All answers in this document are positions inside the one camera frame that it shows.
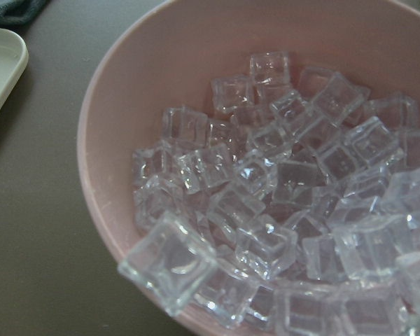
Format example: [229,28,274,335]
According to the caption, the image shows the dark grey folded cloth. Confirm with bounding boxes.
[0,0,47,26]

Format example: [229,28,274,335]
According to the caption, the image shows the clear plastic ice cubes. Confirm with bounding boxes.
[118,52,420,335]

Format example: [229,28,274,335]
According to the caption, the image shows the beige plastic tray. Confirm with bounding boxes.
[0,28,29,110]

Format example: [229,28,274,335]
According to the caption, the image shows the pink bowl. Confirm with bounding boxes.
[78,1,420,335]

